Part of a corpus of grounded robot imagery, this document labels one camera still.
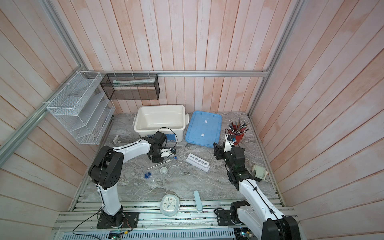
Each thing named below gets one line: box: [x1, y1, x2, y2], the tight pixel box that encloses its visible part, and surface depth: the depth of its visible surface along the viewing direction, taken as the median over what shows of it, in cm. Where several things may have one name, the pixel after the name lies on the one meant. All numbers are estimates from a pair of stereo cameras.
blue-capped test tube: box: [147, 156, 178, 170], surface depth 95 cm
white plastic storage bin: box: [132, 105, 189, 143], surface depth 106 cm
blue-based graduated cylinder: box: [144, 171, 158, 188], surface depth 88 cm
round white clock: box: [160, 194, 180, 217], surface depth 78 cm
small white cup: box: [160, 166, 168, 175], surface depth 90 cm
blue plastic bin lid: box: [185, 111, 222, 148], surface depth 113 cm
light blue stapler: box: [193, 190, 203, 212], surface depth 78 cm
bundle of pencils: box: [227, 117, 250, 135], surface depth 93 cm
